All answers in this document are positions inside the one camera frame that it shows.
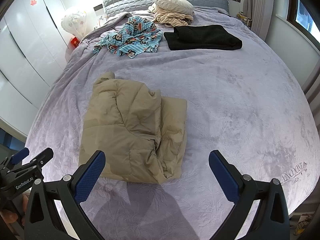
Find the blue monkey print pajamas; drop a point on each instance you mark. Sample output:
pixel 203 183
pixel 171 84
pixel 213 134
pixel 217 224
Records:
pixel 132 37

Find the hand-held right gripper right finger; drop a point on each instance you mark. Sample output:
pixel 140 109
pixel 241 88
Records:
pixel 223 176

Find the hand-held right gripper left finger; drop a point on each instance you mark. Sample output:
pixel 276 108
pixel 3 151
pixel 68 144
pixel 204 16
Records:
pixel 91 175

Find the black sweater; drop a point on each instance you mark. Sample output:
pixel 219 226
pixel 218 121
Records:
pixel 202 38

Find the person's left hand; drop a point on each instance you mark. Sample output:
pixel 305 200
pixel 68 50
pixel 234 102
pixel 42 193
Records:
pixel 8 217

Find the grey curtain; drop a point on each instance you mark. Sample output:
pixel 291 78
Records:
pixel 260 5

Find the beige puffer jacket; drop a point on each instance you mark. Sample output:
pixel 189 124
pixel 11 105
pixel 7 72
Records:
pixel 130 120

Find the white floral plastic bag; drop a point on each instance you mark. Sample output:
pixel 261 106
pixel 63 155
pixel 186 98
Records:
pixel 73 21

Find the beige striped garment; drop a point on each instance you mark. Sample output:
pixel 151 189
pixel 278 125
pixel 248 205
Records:
pixel 170 17

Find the grey quilted bedspread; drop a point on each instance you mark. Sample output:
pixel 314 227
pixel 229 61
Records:
pixel 107 26

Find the red box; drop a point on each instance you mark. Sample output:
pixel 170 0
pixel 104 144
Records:
pixel 75 42

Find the red wardrobe sticker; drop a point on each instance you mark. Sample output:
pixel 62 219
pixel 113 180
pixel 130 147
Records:
pixel 33 2

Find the yellow box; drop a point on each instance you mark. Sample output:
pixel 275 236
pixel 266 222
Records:
pixel 243 18

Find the cream round pillow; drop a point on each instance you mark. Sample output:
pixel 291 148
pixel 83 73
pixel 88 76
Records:
pixel 173 2

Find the white wardrobe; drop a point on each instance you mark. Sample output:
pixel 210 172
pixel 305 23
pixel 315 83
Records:
pixel 25 42

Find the window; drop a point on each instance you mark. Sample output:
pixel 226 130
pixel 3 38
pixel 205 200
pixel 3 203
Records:
pixel 303 15

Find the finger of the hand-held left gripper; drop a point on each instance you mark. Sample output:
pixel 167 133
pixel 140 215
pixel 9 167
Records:
pixel 41 158
pixel 18 156

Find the patterned slippers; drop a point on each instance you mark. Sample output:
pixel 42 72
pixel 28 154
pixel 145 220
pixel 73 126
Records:
pixel 303 223

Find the lavender plush blanket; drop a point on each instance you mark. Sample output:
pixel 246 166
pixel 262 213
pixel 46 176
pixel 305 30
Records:
pixel 225 92

